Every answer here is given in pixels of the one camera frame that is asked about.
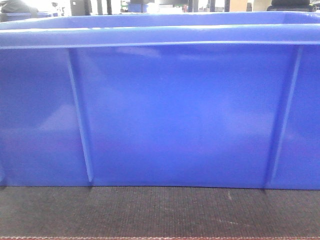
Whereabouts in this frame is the dark grey conveyor belt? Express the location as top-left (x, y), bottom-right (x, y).
top-left (0, 187), bottom-right (320, 239)

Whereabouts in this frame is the large blue plastic bin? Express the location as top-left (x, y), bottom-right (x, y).
top-left (0, 11), bottom-right (320, 190)

